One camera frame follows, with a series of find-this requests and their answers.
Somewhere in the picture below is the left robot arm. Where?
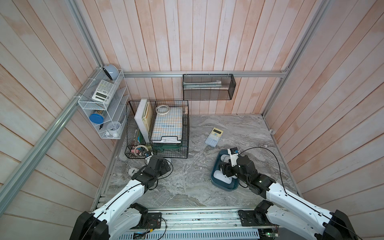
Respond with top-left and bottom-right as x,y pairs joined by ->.
70,155 -> 174,240

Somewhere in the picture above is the green zipper pouch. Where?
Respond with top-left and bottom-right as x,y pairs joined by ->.
153,142 -> 183,152

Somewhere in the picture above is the yellow blue calculator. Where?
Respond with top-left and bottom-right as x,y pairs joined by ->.
205,128 -> 223,148

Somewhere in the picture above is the white wire wall shelf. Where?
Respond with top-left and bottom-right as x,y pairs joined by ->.
78,68 -> 130,140

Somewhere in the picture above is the white mouse top facing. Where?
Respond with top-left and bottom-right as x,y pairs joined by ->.
220,155 -> 231,163

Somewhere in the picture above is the blue lid container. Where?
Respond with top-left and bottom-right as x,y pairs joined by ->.
89,110 -> 106,125

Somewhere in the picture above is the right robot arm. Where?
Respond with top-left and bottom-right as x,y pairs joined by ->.
220,148 -> 360,240

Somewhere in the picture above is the black mesh wall basket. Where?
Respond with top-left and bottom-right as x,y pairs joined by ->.
182,74 -> 237,101

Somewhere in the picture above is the white upright binder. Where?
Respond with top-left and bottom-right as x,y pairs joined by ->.
135,99 -> 150,144

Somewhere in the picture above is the black wire desk organizer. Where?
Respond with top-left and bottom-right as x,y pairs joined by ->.
125,99 -> 190,159

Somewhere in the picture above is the ruler in mesh basket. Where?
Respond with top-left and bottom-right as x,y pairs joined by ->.
183,81 -> 223,89

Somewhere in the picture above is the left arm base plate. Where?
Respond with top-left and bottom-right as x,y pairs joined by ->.
129,203 -> 162,229

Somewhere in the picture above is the teal plastic storage box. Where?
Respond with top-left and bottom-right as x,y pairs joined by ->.
211,150 -> 239,192

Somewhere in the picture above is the white mouse underside up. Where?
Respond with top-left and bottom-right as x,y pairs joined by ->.
214,170 -> 233,185

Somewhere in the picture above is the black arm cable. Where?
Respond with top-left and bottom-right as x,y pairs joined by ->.
239,146 -> 364,240

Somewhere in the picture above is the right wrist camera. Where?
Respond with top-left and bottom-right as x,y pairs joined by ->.
228,147 -> 239,167

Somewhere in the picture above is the white desk calculator on shelf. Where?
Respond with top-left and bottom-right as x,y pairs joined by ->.
92,80 -> 117,105

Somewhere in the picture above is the checkered folio book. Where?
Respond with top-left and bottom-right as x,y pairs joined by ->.
151,107 -> 183,143

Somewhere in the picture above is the tape roll in organizer tray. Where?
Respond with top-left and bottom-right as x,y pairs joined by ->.
134,145 -> 151,157

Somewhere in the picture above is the white tape roll on organizer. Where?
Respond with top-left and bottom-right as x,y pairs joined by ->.
156,105 -> 171,115

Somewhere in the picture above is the white mouse small underside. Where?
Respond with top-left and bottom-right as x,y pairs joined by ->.
128,168 -> 139,177

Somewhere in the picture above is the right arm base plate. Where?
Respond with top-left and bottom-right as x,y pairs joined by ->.
238,200 -> 275,227

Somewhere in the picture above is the white mouse near organizer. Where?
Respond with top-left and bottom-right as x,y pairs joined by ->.
145,156 -> 153,165

